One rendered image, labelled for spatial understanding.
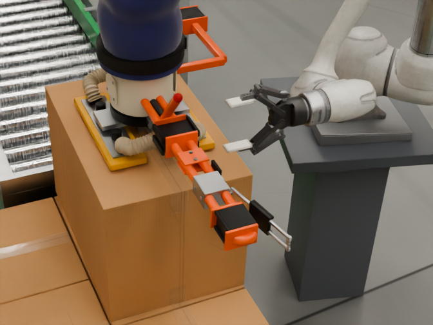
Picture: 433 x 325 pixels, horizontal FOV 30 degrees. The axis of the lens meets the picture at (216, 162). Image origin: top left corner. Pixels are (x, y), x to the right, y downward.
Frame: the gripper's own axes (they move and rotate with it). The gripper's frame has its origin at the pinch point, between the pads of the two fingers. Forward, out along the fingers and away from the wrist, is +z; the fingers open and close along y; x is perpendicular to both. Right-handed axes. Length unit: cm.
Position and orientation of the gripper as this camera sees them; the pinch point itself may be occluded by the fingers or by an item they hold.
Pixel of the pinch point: (230, 126)
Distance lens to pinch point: 201.6
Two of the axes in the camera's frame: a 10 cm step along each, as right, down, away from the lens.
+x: -4.0, -5.7, 7.2
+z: -9.2, 2.2, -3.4
